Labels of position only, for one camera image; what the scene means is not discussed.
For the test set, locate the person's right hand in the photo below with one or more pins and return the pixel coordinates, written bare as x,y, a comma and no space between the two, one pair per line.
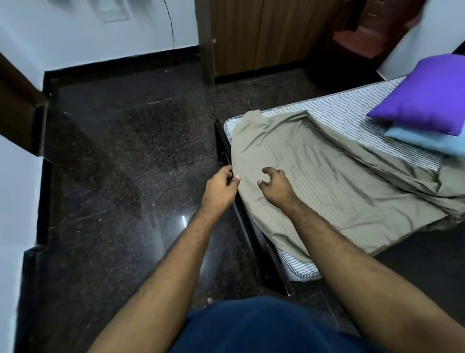
279,192

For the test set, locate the person's left hand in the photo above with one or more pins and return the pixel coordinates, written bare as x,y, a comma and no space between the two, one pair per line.
219,191

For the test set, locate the beige striped bed sheet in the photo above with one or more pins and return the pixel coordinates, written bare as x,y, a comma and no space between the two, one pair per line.
327,174

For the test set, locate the light blue pillow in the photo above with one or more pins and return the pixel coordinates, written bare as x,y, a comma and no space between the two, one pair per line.
428,140

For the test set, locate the brown wooden wardrobe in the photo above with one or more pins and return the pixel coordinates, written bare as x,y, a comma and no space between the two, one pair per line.
254,36

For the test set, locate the purple dotted pillow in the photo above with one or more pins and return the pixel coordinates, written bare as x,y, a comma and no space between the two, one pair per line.
428,94

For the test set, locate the person's right forearm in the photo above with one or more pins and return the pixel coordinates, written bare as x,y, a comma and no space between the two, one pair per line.
363,276

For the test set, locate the person's left forearm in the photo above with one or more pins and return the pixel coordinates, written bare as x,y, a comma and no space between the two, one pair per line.
163,287

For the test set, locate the person's navy blue shirt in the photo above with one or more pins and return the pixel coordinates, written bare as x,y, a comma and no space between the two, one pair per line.
261,327

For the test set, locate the white striped mattress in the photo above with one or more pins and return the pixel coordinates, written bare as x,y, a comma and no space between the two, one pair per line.
345,105

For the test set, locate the maroon plastic chair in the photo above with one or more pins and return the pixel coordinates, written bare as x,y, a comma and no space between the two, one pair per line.
356,40

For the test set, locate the dark wooden bed frame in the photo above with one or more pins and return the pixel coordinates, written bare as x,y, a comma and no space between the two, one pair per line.
261,251

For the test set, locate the white wall switch plate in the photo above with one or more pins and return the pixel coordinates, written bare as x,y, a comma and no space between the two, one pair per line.
112,9

